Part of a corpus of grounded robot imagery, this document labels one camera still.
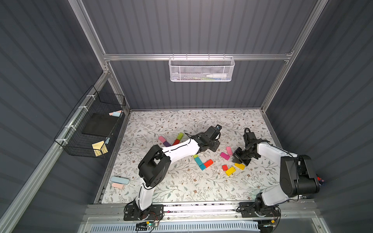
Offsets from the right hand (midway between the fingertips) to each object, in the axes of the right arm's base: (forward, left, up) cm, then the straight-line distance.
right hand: (232, 160), depth 90 cm
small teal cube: (-4, +19, -2) cm, 19 cm away
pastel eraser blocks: (-14, +66, +1) cm, 68 cm away
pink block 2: (+8, 0, -3) cm, 8 cm away
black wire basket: (-5, +79, +28) cm, 84 cm away
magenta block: (+4, +4, -2) cm, 6 cm away
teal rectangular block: (0, +21, -2) cm, 21 cm away
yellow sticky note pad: (-10, +64, +32) cm, 72 cm away
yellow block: (-4, -4, 0) cm, 6 cm away
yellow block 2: (-6, +2, -2) cm, 7 cm away
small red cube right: (-4, +5, -2) cm, 6 cm away
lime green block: (+4, +23, -1) cm, 23 cm away
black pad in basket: (+8, +75, +25) cm, 79 cm away
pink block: (+17, +47, -1) cm, 49 cm away
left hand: (+7, +10, +9) cm, 15 cm away
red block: (-2, +15, -2) cm, 15 cm away
